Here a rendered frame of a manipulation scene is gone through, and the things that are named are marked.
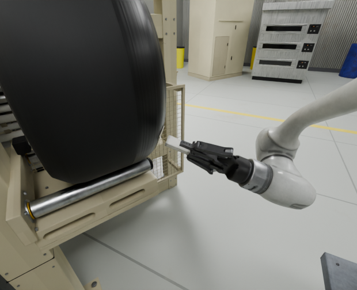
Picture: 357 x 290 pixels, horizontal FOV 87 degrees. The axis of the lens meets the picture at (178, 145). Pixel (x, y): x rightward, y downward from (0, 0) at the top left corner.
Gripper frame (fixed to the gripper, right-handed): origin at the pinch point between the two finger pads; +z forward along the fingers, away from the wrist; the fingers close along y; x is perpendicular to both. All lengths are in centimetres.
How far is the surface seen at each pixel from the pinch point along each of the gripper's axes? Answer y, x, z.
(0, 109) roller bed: 28, 4, 65
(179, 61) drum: 353, 610, 52
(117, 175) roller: 14.2, -8.9, 12.9
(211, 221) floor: 101, 17, -56
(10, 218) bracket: 9.3, -28.0, 28.4
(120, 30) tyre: -23.0, 0.9, 18.4
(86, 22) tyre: -23.7, -2.1, 22.7
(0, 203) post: 18.0, -25.4, 36.6
